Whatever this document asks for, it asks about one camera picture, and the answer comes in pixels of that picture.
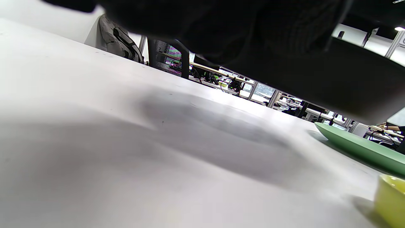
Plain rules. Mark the light green plate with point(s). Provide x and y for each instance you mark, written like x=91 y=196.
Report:
x=364 y=148

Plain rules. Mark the black cast iron frying pan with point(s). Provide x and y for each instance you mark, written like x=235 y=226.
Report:
x=348 y=85

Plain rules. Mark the grey backpack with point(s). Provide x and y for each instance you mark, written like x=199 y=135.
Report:
x=117 y=41

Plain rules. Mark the person's left hand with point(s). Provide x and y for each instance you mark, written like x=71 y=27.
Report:
x=221 y=22

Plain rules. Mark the yellow measuring cup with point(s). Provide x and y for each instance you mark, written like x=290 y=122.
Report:
x=392 y=202

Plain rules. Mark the black mesh office chair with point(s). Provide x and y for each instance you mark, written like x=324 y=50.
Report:
x=185 y=63

